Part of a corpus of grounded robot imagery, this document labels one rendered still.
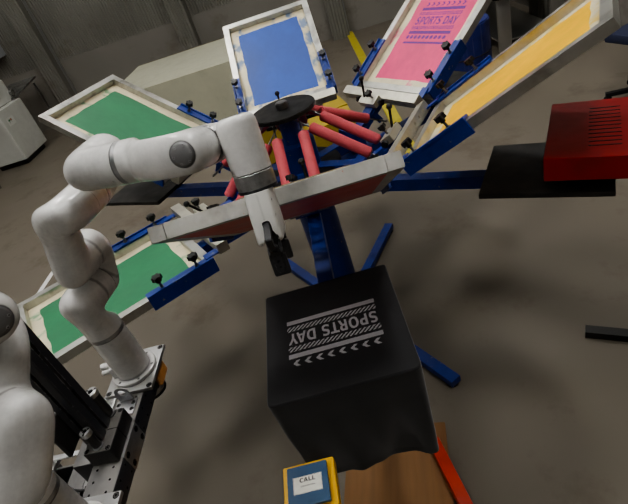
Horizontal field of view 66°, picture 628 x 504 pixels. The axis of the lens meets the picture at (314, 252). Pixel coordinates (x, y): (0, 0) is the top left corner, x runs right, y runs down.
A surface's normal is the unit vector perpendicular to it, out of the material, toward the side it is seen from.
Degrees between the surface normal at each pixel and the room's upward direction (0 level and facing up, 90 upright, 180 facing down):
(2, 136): 90
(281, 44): 32
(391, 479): 0
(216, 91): 90
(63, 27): 90
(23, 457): 85
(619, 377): 0
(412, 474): 0
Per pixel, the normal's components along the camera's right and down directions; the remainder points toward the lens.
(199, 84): 0.04, 0.57
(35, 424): 0.84, 0.07
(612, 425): -0.28, -0.78
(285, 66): -0.19, -0.36
